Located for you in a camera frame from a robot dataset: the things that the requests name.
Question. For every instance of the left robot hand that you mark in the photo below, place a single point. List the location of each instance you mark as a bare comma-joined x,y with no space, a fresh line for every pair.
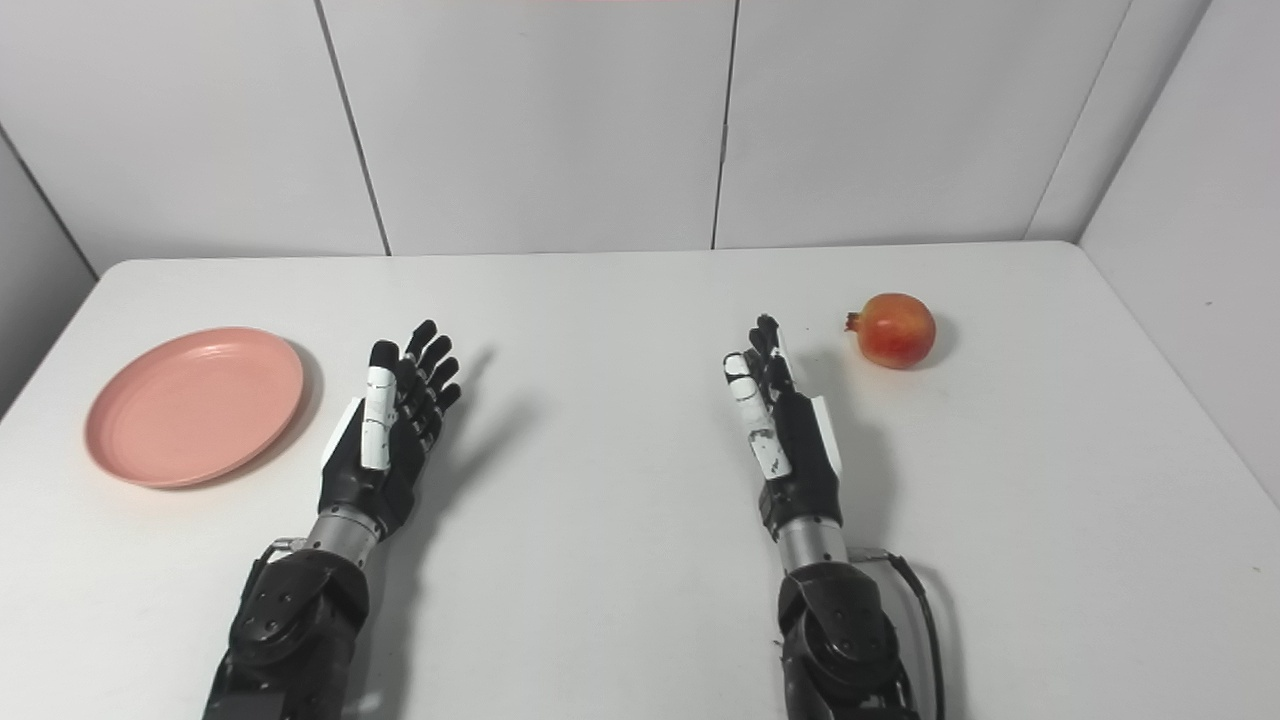
390,450

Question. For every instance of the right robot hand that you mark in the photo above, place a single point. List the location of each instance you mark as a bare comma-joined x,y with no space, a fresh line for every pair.
795,450

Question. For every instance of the red pomegranate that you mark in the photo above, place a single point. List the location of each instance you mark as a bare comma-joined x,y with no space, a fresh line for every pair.
893,330

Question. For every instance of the pink plate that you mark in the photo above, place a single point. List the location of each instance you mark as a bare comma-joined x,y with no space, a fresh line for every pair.
194,406

